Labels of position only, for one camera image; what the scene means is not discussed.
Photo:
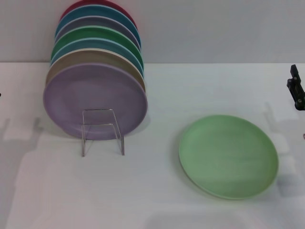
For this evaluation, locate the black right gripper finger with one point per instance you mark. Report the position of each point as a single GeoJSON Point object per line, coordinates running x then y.
{"type": "Point", "coordinates": [296, 91]}

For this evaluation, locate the light green plate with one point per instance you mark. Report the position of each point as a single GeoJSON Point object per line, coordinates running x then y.
{"type": "Point", "coordinates": [228, 155]}

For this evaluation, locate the clear acrylic plate rack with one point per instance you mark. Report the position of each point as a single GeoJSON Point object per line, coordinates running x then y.
{"type": "Point", "coordinates": [123, 148]}

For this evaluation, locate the lilac plate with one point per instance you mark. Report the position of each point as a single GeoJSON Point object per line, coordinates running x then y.
{"type": "Point", "coordinates": [95, 95]}

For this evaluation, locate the beige plate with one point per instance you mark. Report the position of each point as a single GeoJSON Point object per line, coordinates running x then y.
{"type": "Point", "coordinates": [95, 57]}

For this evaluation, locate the light blue plate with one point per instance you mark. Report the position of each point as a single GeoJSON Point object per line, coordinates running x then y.
{"type": "Point", "coordinates": [95, 44]}

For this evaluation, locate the dark green plate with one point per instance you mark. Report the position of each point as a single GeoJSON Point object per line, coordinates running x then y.
{"type": "Point", "coordinates": [95, 33]}

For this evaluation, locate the grey purple plate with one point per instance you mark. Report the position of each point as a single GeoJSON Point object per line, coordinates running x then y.
{"type": "Point", "coordinates": [95, 22]}

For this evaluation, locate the teal blue plate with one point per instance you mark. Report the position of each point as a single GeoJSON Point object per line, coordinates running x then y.
{"type": "Point", "coordinates": [95, 12]}

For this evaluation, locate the red plate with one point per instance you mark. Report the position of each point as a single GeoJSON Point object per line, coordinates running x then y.
{"type": "Point", "coordinates": [71, 7]}

